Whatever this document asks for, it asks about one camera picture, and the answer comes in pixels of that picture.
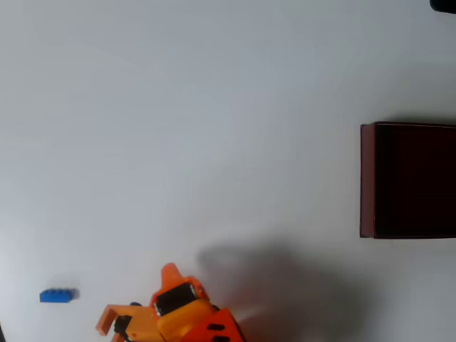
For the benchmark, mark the orange gripper with servo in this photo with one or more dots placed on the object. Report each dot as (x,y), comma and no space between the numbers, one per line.
(175,297)

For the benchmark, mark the blue lego brick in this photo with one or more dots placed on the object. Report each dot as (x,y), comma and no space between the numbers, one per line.
(57,296)

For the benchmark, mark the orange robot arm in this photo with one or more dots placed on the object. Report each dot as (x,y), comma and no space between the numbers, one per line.
(222,326)

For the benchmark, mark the dark red box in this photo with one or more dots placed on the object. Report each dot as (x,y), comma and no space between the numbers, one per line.
(413,181)

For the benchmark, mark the black object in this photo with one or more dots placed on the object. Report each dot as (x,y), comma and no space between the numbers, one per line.
(444,5)

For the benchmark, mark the orange camera mount bracket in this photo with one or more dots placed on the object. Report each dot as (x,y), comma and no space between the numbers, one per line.
(137,322)

